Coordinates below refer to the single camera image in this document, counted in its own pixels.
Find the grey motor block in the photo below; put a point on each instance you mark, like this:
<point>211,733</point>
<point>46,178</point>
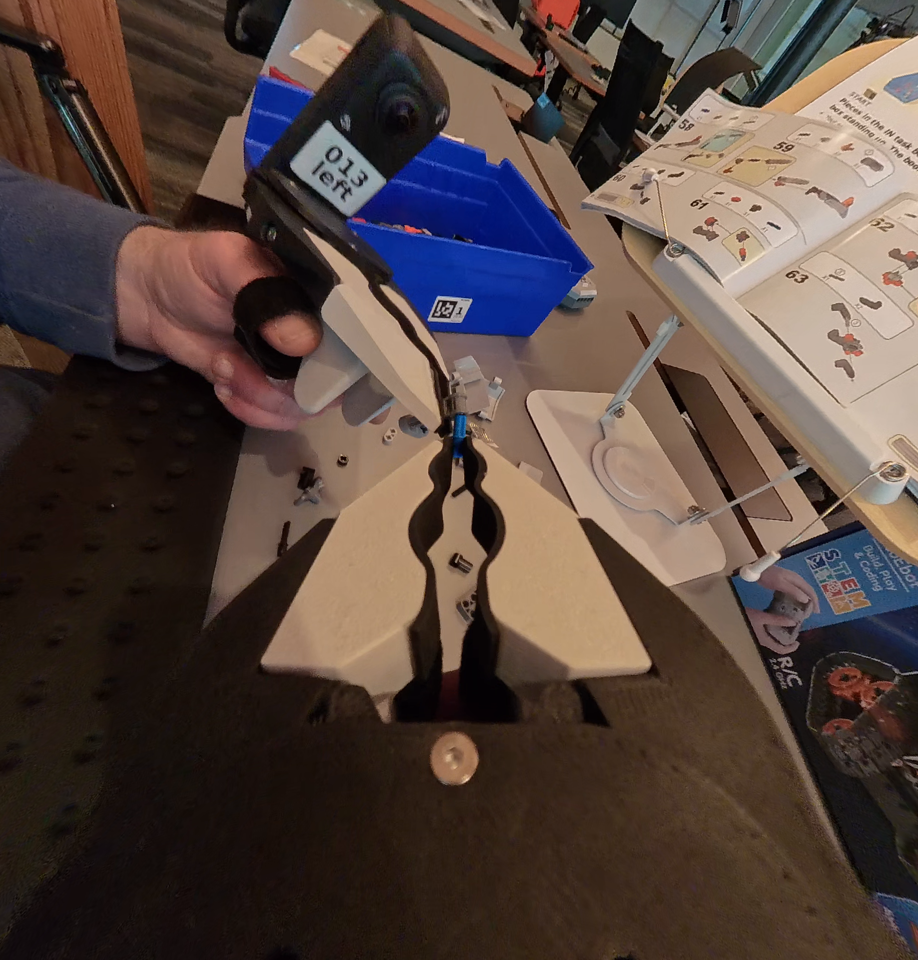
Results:
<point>579,292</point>

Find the black office chair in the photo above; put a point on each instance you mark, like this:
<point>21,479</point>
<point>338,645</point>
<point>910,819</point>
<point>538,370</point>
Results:
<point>624,97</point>

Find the blue toy robot box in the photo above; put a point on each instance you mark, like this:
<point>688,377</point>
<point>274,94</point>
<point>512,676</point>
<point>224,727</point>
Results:
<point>863,750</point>

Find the white red printed sheet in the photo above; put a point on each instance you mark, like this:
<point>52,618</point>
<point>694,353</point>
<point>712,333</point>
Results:
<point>320,51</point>

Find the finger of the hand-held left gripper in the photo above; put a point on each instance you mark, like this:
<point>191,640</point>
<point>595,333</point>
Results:
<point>384,352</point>
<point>417,322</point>

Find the person's left hand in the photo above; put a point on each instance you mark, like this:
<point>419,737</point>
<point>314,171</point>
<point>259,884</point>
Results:
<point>181,300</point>

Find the orange bag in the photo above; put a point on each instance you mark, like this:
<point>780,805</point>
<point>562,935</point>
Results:
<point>560,9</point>

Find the blue plastic bin white tag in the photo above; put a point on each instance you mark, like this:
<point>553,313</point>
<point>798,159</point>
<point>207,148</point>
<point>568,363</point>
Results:
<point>504,285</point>

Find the grey cross connector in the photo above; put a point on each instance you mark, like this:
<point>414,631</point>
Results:
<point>309,495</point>

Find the white book stand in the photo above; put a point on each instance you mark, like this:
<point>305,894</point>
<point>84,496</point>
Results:
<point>639,525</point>

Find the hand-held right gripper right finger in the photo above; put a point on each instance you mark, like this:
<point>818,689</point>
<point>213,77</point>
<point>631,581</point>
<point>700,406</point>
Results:
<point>564,600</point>

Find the person's left forearm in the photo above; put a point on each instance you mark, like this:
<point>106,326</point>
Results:
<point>39,247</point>

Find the instruction booklet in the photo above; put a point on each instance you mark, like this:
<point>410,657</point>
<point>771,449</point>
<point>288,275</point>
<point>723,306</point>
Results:
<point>803,210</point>

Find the long dark grey angled beam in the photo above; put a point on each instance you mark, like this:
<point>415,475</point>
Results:
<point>468,609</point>

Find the light grey box piece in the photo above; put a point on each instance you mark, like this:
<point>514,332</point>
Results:
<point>531,471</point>

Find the black pin blue end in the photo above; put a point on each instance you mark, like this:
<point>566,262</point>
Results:
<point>459,433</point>

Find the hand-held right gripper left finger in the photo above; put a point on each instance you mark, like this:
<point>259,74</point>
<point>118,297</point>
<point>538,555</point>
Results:
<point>339,600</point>

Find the small teal container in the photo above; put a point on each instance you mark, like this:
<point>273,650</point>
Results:
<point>547,114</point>

